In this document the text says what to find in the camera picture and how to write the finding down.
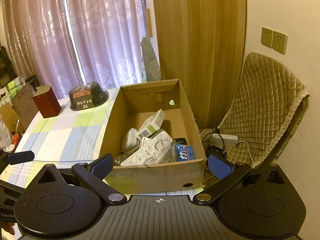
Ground black remote control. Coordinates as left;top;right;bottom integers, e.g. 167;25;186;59
174;138;188;145

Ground quilted beige chair cover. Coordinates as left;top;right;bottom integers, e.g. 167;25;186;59
204;51;310;188

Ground checkered tablecloth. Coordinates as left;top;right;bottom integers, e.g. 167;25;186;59
1;82;206;194

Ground blue white tissue pack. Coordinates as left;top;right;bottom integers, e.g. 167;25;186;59
174;144;195;162

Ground black instant noodle bowl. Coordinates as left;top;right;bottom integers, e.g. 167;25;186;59
69;82;109;111

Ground clear plastic bag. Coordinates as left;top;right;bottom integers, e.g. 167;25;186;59
0;116;12;150

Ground white power adapter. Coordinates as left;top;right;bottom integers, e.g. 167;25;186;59
121;128;139;153

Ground wall sockets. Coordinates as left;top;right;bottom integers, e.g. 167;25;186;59
261;27;287;55

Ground pink curtain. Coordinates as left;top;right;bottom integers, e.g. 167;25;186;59
1;0;146;98

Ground white power strip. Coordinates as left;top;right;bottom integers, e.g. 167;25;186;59
210;133;239;148

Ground cardboard boxes pile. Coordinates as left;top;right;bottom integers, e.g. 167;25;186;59
1;83;38;133

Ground green white medicine box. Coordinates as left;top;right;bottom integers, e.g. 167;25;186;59
136;109;165;140

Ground brown cardboard box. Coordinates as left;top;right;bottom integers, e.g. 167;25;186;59
100;80;206;193

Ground dark red box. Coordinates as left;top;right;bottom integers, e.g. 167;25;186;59
32;85;61;118

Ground white remote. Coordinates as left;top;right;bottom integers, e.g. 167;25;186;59
117;129;173;167

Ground grey paper bag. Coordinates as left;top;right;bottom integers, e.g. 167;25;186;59
140;36;162;82

